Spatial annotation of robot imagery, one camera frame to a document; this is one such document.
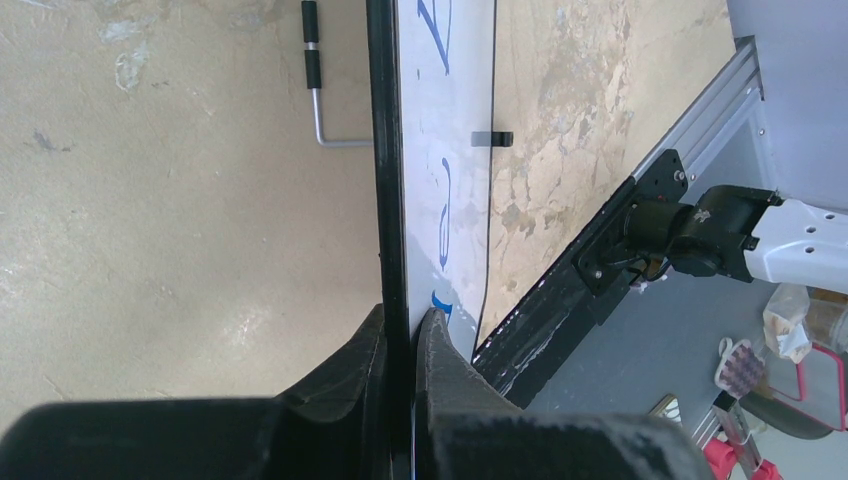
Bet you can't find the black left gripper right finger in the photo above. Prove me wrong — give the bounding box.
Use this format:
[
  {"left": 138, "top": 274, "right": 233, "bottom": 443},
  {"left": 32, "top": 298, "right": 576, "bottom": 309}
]
[{"left": 413, "top": 308, "right": 703, "bottom": 479}]

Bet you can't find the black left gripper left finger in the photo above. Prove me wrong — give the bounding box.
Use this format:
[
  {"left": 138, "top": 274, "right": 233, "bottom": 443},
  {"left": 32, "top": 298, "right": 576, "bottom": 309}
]
[{"left": 1, "top": 305, "right": 388, "bottom": 479}]

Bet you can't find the black framed whiteboard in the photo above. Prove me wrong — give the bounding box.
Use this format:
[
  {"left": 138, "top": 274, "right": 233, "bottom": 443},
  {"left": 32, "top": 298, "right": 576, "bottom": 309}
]
[{"left": 366, "top": 1, "right": 497, "bottom": 479}]

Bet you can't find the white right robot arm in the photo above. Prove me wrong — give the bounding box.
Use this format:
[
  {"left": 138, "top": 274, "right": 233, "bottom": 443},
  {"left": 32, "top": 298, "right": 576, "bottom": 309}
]
[{"left": 623, "top": 185, "right": 847, "bottom": 293}]

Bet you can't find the black base beam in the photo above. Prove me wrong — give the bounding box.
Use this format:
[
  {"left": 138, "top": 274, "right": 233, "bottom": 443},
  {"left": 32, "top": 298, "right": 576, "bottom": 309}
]
[{"left": 472, "top": 149, "right": 689, "bottom": 408}]

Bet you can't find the patterned phone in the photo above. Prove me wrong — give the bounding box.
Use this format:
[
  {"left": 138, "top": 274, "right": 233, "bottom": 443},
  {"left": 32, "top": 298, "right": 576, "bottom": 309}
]
[{"left": 650, "top": 394, "right": 682, "bottom": 425}]

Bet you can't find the pink 3d printed part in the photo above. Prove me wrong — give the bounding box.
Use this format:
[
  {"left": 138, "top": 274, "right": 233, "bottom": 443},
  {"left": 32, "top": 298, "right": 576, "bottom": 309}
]
[{"left": 703, "top": 438, "right": 783, "bottom": 480}]

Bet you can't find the purple patterned cloth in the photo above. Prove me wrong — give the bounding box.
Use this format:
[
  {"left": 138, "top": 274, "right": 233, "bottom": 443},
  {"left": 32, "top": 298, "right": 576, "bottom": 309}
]
[{"left": 713, "top": 337, "right": 766, "bottom": 399}]

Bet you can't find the pink framed tablet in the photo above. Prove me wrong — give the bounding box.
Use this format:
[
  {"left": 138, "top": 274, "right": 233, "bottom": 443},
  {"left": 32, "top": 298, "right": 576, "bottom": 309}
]
[{"left": 766, "top": 345, "right": 847, "bottom": 431}]

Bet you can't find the clear jar labelled clean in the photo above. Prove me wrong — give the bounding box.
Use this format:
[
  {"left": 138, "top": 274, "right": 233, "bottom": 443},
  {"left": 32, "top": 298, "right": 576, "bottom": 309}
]
[{"left": 805, "top": 289, "right": 847, "bottom": 354}]

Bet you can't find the aluminium frame rail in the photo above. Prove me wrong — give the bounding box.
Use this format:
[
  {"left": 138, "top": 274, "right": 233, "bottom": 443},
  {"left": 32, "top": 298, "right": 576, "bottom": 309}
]
[{"left": 632, "top": 35, "right": 763, "bottom": 184}]

